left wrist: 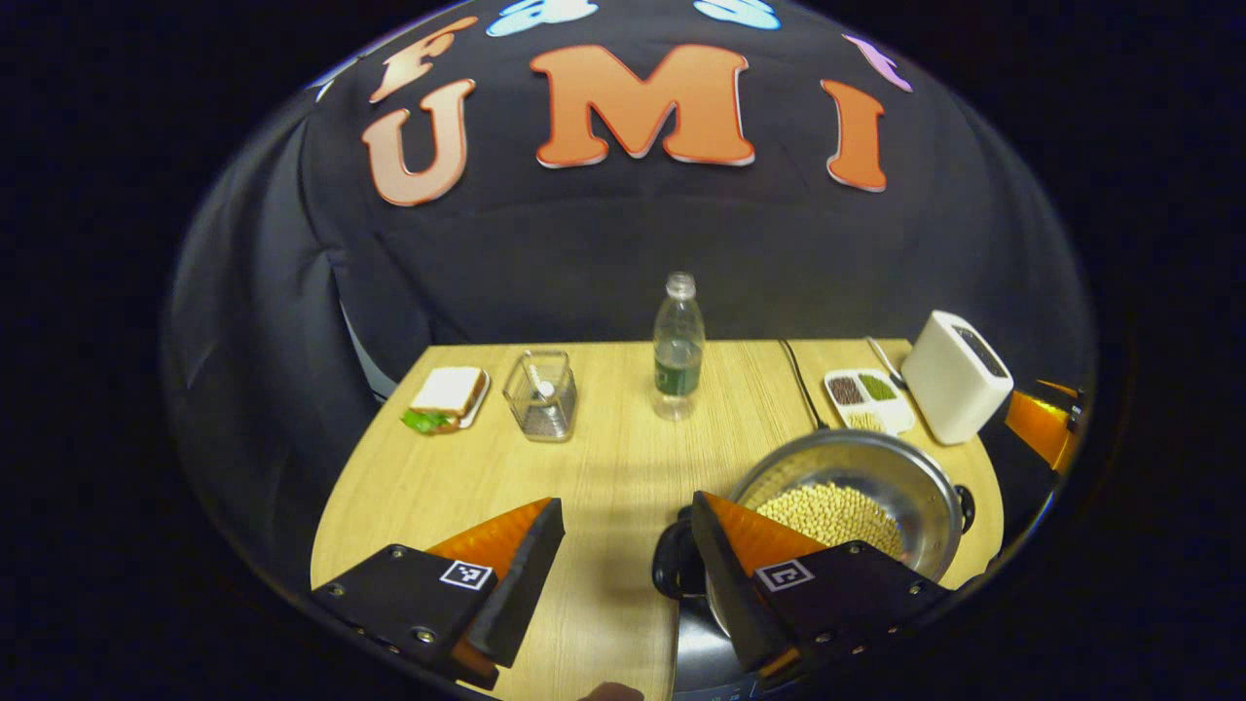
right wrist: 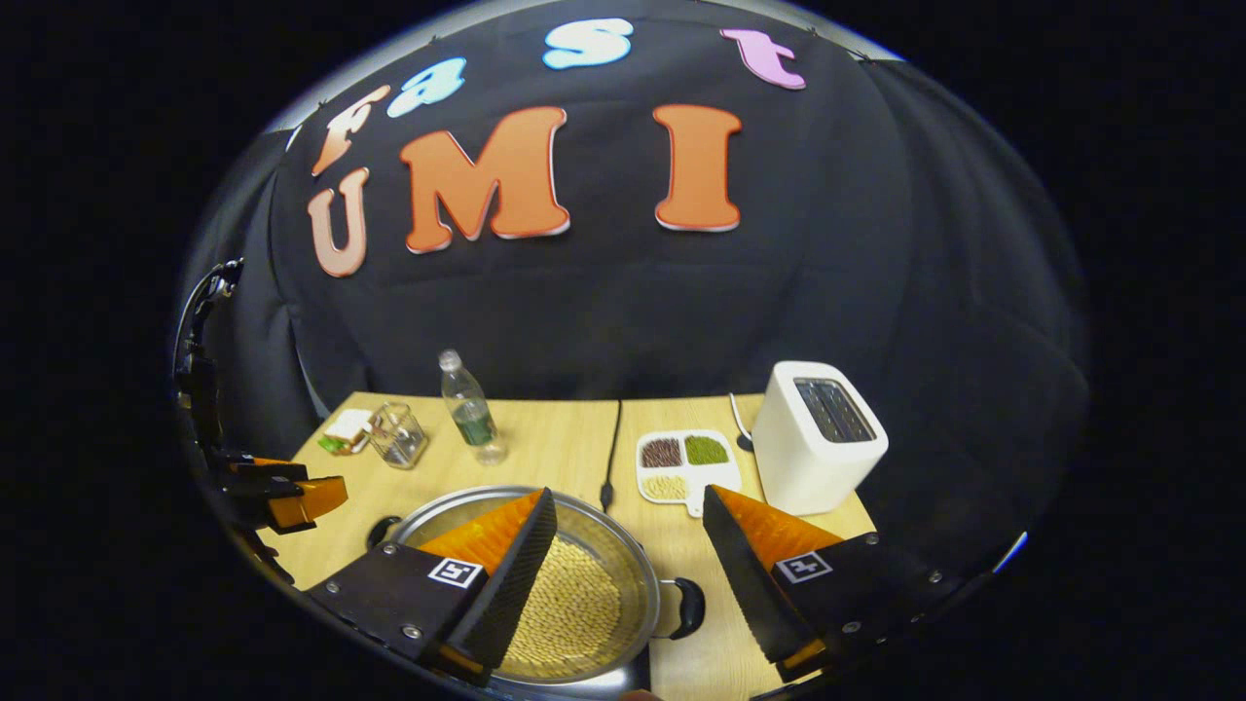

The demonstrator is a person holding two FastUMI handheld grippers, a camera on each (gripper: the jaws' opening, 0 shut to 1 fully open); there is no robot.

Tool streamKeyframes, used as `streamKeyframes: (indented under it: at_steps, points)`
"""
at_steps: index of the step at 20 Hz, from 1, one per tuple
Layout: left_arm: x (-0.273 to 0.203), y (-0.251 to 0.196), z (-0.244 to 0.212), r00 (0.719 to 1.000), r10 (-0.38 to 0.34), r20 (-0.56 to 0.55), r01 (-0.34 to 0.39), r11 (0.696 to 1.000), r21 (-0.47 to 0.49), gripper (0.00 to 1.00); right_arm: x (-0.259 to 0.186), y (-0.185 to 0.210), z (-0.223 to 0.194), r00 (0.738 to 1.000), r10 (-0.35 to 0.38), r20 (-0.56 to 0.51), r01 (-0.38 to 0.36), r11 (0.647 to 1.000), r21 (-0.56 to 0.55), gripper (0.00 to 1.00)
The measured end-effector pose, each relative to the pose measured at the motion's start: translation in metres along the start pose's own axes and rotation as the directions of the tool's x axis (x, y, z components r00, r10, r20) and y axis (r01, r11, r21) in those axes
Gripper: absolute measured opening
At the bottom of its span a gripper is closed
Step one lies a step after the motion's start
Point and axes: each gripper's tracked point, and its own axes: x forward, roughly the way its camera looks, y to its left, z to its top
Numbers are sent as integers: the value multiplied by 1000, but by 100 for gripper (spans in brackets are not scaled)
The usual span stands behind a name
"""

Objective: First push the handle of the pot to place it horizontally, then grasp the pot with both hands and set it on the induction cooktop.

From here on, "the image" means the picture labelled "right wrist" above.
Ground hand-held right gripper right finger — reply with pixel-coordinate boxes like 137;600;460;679
701;484;976;685

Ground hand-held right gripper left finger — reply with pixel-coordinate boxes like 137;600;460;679
305;486;560;688

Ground steel pot with black handle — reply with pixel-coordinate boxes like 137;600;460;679
365;484;708;683

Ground pile of yellow soybeans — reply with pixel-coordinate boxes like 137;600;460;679
504;535;623;680

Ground sandwich with lettuce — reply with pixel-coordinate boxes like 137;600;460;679
317;408;377;457

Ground white divided plate with beans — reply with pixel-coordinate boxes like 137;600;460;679
635;429;744;519

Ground white toaster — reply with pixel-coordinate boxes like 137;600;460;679
751;360;891;518

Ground clear plastic water bottle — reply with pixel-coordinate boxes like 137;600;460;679
437;350;508;467

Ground wire mesh holder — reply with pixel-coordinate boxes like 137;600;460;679
367;401;430;471

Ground black power cable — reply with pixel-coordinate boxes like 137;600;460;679
598;398;625;515

